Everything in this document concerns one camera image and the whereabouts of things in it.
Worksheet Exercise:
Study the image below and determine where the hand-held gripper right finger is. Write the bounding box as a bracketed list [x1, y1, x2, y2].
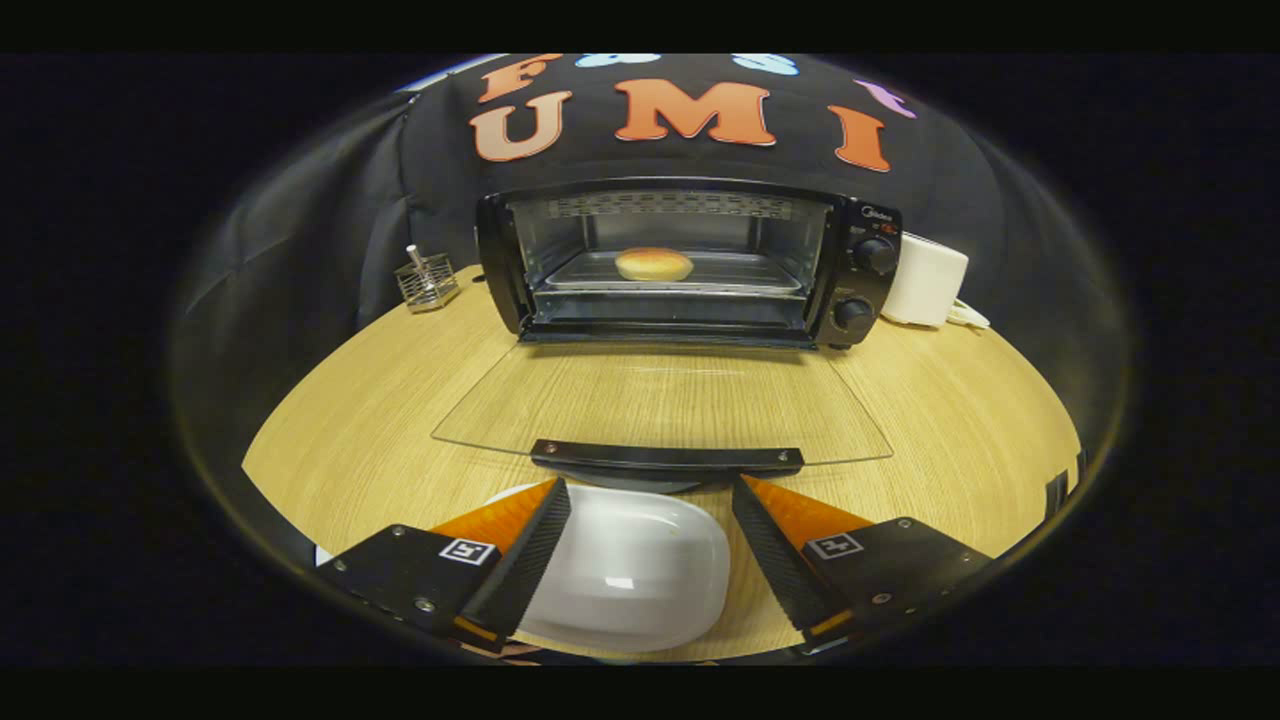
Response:
[732, 474, 998, 649]

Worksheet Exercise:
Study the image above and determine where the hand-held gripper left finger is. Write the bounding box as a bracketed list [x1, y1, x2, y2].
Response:
[316, 476, 573, 655]

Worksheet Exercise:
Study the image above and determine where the black toaster oven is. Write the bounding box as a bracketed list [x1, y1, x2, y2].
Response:
[430, 178, 904, 493]

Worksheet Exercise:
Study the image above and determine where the round golden bread bun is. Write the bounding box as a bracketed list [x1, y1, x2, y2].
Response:
[614, 247, 695, 283]

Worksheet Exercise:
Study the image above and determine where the white bread toaster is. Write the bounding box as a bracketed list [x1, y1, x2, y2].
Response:
[880, 232, 970, 328]

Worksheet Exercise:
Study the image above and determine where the white plate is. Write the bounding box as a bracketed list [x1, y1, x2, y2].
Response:
[485, 484, 733, 656]

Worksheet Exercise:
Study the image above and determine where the black backdrop cloth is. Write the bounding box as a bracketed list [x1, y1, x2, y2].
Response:
[170, 53, 1131, 481]

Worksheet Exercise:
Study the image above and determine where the small wire basket holder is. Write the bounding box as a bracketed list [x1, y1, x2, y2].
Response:
[394, 245, 462, 314]

